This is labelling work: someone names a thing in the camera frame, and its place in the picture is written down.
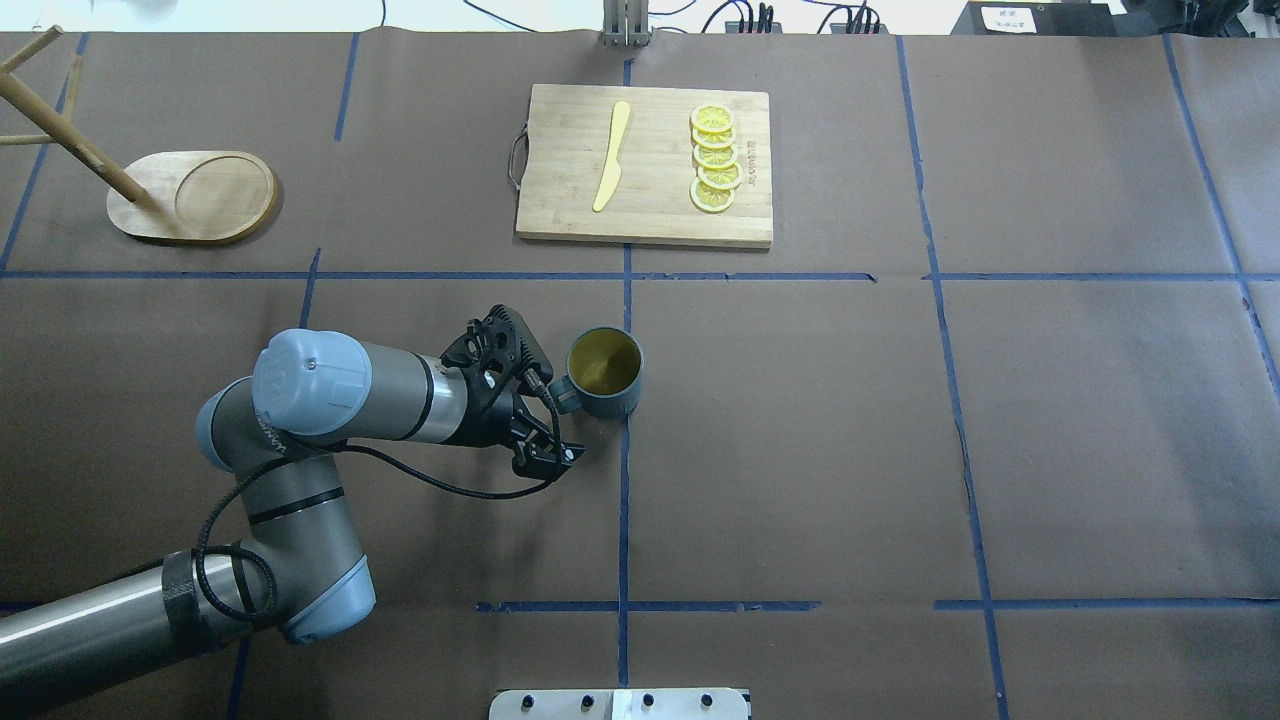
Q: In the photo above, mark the dark teal mug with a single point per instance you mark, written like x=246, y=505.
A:
x=604, y=375

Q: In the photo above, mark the black power box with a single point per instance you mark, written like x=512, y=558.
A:
x=1041, y=18

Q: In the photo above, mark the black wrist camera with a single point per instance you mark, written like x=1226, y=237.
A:
x=500, y=351

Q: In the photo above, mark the wooden cup storage rack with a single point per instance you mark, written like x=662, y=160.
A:
x=195, y=197

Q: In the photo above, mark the aluminium frame post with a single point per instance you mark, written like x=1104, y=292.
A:
x=626, y=23

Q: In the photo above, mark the yellow plastic knife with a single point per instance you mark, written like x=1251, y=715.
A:
x=612, y=170

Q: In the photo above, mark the bamboo cutting board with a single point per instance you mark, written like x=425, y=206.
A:
x=567, y=129

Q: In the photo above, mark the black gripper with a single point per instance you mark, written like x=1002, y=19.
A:
x=487, y=421

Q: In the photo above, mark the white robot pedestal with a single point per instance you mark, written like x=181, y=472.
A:
x=622, y=703

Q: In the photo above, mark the lemon slice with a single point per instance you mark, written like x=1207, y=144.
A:
x=714, y=159
x=711, y=199
x=712, y=118
x=713, y=140
x=721, y=178

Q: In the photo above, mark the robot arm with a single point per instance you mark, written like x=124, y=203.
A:
x=281, y=549

